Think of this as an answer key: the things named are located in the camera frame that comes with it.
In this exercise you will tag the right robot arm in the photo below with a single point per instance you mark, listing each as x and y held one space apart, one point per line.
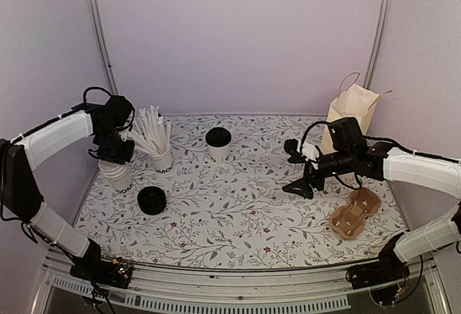
381 159

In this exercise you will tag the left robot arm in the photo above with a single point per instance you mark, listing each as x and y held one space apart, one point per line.
20 157

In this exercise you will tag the stack of black lids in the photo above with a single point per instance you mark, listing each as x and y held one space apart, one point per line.
151 200

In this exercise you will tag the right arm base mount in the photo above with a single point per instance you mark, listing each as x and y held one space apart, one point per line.
387 268

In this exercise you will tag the front aluminium rail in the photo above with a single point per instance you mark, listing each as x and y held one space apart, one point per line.
167 289

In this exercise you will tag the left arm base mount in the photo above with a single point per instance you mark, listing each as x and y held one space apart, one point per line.
116 272

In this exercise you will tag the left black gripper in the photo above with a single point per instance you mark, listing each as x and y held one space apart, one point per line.
125 156

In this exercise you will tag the white cup holding straws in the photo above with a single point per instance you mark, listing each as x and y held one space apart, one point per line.
163 163

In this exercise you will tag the stack of white paper cups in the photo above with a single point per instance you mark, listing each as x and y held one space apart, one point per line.
118 175

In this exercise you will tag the black plastic cup lid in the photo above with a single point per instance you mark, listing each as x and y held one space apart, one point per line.
218 137

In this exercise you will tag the left metal frame post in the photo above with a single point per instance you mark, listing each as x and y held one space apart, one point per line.
97 25

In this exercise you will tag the floral patterned table mat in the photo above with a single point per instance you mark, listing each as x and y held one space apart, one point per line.
234 215

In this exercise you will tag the right metal frame post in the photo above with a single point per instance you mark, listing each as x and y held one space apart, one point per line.
383 14

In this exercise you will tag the beige paper takeout bag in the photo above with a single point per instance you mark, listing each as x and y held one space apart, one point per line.
353 100

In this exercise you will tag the brown cardboard cup carrier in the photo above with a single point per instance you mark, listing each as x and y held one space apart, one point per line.
349 220

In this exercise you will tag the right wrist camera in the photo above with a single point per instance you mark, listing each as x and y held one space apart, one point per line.
301 152

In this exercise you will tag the white paper coffee cup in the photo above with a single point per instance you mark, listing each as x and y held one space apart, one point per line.
219 154

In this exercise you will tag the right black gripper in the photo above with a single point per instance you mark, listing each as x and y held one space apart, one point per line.
302 184

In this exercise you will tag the bundle of wrapped white straws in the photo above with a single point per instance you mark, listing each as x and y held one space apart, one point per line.
151 132

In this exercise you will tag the metal frame post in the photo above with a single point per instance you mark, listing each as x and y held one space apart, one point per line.
383 14
97 25

